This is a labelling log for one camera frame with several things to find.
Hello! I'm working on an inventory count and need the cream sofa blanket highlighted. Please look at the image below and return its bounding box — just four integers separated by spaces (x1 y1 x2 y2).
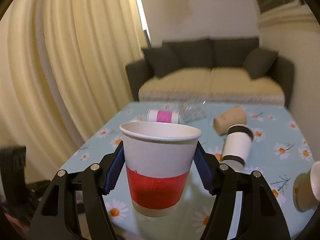
138 67 285 106

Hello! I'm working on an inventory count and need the right dark throw pillow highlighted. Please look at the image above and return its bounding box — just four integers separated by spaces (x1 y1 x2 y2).
242 47 278 80

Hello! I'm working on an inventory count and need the dark throw pillow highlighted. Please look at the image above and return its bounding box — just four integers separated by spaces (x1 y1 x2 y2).
142 46 182 77
242 47 278 80

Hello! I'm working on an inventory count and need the black band paper cup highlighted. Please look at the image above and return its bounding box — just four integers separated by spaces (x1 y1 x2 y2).
220 124 254 172

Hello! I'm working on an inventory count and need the beige ceramic mug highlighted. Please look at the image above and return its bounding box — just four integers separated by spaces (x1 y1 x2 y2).
293 161 319 212

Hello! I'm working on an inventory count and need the clear glass tumbler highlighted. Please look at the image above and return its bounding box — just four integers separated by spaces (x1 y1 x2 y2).
178 100 207 124

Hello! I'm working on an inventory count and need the red band paper cup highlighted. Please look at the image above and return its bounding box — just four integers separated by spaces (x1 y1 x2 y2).
119 121 202 217

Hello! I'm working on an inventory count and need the daisy print blue tablecloth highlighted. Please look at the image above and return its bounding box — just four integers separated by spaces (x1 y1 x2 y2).
63 102 313 239

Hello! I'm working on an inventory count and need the left dark throw pillow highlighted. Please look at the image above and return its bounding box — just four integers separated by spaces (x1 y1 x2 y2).
142 46 182 77

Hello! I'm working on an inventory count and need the dark grey sofa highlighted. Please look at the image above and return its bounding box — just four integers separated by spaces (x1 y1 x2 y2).
125 37 295 107

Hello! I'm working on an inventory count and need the pink band paper cup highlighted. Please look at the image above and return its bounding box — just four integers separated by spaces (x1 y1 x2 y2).
147 109 179 124

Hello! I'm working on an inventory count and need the cream curtain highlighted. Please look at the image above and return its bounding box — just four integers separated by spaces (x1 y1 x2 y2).
1 0 145 181

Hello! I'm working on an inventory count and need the brown kraft paper cup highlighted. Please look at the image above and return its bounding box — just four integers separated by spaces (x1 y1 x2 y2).
213 105 247 135

